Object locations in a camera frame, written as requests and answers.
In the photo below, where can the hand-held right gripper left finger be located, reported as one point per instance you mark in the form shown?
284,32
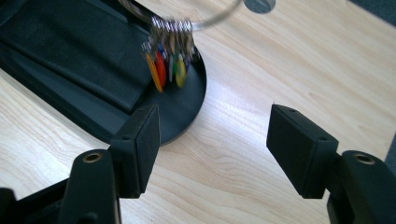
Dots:
137,152

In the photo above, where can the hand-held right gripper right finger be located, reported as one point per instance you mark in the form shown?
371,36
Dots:
299,149

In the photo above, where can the black key rack with tray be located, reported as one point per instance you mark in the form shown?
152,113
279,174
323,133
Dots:
183,109

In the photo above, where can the black leather wallet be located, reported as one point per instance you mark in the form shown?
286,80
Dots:
81,53

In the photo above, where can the grey round table grommet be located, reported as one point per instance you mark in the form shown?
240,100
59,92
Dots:
259,5

